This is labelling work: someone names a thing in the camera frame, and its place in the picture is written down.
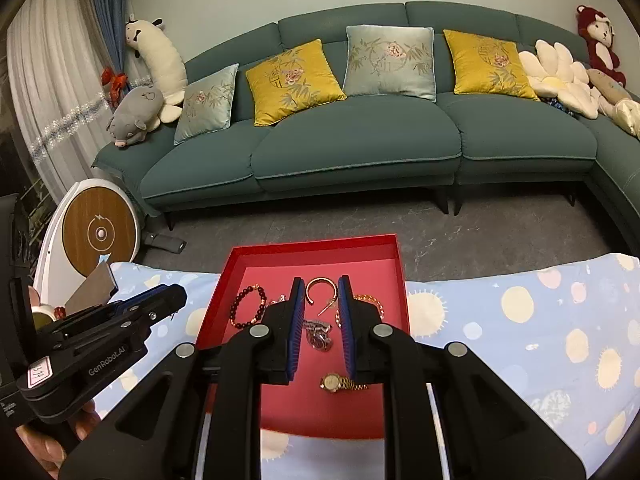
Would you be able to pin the brown cloth pouch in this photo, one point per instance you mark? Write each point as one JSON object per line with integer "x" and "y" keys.
{"x": 95, "y": 291}

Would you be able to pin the grey pig plush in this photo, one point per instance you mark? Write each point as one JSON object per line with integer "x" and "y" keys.
{"x": 136, "y": 116}

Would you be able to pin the pale blue cushion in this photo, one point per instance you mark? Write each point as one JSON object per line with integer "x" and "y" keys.
{"x": 207, "y": 105}
{"x": 384, "y": 60}

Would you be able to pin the white sheer curtain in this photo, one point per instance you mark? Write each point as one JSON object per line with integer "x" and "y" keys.
{"x": 55, "y": 81}

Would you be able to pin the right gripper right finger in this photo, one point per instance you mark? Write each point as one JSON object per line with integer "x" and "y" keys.
{"x": 446, "y": 413}

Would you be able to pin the beige small plush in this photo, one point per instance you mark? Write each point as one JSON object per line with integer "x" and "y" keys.
{"x": 609, "y": 88}

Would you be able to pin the white cow plush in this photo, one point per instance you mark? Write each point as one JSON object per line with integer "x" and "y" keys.
{"x": 163, "y": 61}

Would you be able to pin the gold wristwatch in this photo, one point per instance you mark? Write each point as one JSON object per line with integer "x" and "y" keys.
{"x": 334, "y": 383}

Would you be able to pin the red curtain tassel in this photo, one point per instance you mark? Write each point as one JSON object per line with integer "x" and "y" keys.
{"x": 114, "y": 86}

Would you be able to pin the left yellow embroidered cushion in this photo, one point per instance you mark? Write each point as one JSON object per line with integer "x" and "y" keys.
{"x": 290, "y": 82}

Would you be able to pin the person's left hand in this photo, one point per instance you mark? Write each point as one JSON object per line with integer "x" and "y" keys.
{"x": 47, "y": 451}

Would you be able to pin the cream puffy blanket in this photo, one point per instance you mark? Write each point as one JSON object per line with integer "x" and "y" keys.
{"x": 625, "y": 113}

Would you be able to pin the silver blue-dial watch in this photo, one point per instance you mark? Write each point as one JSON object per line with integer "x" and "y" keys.
{"x": 318, "y": 334}

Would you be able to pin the teal sectional sofa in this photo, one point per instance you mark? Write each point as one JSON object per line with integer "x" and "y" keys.
{"x": 368, "y": 143}

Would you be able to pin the centre pale blue cushion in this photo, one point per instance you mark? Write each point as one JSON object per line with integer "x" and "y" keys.
{"x": 384, "y": 60}

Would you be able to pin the blue patterned tablecloth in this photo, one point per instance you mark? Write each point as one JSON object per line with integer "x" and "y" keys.
{"x": 565, "y": 339}

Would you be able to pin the left pale blue cushion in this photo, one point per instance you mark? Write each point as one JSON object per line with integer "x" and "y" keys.
{"x": 207, "y": 105}

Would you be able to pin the white flower cushion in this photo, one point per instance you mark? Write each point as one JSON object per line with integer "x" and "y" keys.
{"x": 554, "y": 74}

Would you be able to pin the yellow embroidered cushion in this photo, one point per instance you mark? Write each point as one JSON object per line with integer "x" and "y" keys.
{"x": 485, "y": 65}
{"x": 290, "y": 82}

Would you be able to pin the gold hoop earring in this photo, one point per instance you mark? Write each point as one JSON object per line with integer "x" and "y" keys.
{"x": 322, "y": 293}

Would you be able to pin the right yellow embroidered cushion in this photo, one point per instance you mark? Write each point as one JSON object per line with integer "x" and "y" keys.
{"x": 485, "y": 65}

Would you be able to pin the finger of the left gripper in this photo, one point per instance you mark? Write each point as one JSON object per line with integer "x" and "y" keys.
{"x": 150, "y": 302}

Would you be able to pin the red jewelry tray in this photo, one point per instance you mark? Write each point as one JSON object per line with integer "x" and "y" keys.
{"x": 302, "y": 408}

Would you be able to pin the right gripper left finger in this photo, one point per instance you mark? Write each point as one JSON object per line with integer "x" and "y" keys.
{"x": 197, "y": 413}

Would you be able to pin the round wooden exercise machine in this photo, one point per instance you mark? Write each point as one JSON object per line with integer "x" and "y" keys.
{"x": 95, "y": 222}

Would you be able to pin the red monkey plush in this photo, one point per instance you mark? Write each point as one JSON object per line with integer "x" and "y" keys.
{"x": 597, "y": 30}

